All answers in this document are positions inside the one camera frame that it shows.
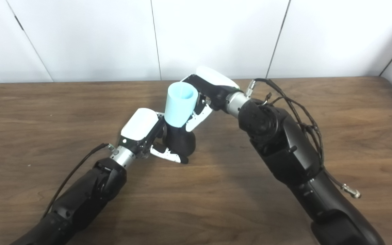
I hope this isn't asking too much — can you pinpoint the black and white left hand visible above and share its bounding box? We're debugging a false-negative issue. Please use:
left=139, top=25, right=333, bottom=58
left=117, top=108, right=190, bottom=164

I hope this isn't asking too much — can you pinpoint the black and white right hand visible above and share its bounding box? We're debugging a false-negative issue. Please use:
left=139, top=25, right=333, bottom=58
left=180, top=66, right=244, bottom=132

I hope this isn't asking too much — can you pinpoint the light blue cylinder cup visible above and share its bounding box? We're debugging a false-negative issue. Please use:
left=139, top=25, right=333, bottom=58
left=164, top=82, right=199, bottom=128

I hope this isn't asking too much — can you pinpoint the thick black right wrist cable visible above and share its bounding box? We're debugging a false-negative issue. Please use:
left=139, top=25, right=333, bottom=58
left=245, top=78, right=325, bottom=167

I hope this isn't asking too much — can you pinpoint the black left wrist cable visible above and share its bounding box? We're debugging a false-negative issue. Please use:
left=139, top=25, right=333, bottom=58
left=41, top=143, right=115, bottom=220

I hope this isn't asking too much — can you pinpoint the thin cable bundle with metal plug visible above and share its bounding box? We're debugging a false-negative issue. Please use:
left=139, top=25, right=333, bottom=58
left=263, top=92, right=361, bottom=199

